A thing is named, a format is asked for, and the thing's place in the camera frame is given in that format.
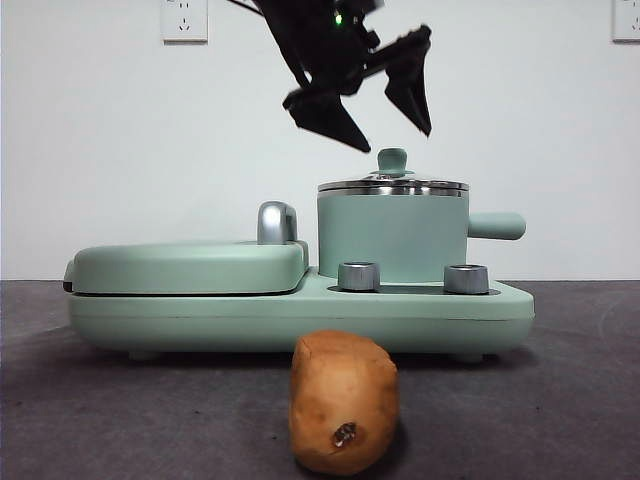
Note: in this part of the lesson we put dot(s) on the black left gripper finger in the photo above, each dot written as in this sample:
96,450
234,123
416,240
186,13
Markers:
412,85
325,115

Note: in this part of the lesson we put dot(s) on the glass lid with green knob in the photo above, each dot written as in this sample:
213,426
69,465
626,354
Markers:
393,160

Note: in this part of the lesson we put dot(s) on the brown potato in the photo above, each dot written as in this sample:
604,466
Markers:
345,400

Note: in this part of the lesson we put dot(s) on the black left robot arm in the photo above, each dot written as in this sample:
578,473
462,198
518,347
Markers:
310,40

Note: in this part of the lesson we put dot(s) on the silver control knob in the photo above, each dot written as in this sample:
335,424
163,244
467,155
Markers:
359,277
466,280

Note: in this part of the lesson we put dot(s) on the green griddle cover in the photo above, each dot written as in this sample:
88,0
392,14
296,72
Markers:
185,267

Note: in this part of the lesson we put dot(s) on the green breakfast machine base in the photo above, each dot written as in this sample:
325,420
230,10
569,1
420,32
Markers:
200,325

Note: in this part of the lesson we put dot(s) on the white wall socket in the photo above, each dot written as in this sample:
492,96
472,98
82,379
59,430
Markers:
627,22
184,25

